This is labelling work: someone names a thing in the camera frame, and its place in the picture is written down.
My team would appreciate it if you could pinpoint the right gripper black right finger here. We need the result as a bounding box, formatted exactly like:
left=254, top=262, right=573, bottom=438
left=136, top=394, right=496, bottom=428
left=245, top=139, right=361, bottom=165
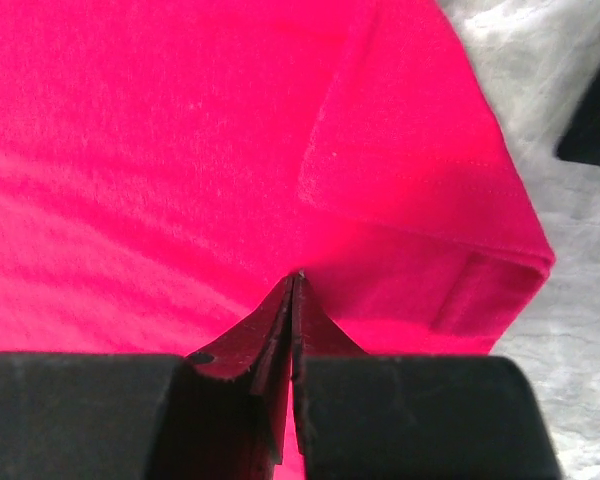
left=290, top=276, right=562, bottom=479

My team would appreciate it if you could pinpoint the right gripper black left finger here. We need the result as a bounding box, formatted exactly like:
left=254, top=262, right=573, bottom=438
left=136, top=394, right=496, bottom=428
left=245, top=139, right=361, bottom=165
left=0, top=277, right=294, bottom=479

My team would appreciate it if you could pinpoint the red t shirt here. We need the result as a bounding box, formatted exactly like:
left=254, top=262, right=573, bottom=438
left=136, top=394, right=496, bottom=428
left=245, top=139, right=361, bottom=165
left=0, top=0, right=556, bottom=480

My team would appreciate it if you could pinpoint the folded black t shirt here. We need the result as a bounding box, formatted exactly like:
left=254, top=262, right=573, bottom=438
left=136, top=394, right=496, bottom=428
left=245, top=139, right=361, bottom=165
left=556, top=69, right=600, bottom=166

